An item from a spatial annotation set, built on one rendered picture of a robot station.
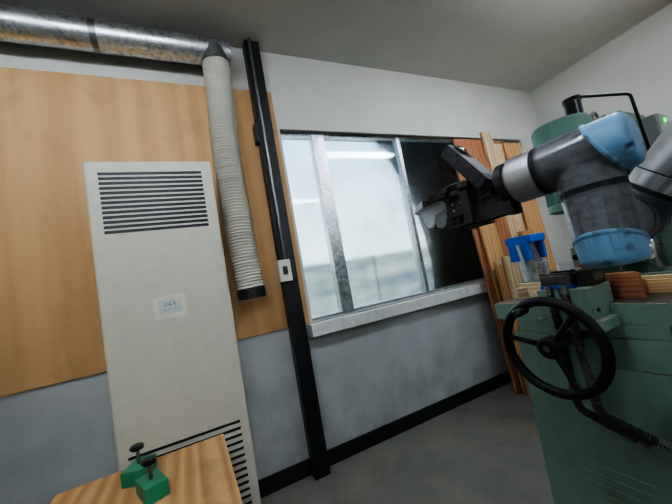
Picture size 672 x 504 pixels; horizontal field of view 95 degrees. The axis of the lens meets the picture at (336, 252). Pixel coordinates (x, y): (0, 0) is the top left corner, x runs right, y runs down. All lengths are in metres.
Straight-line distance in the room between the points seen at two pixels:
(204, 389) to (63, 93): 1.66
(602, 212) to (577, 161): 0.07
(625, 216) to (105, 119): 2.13
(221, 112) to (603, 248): 1.84
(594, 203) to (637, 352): 0.76
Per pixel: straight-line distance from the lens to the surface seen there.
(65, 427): 2.04
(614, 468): 1.41
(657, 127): 1.61
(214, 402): 1.66
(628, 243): 0.52
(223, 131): 1.95
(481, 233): 2.74
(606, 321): 1.13
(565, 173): 0.53
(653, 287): 1.33
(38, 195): 2.07
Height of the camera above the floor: 1.12
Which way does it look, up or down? 5 degrees up
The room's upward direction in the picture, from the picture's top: 10 degrees counter-clockwise
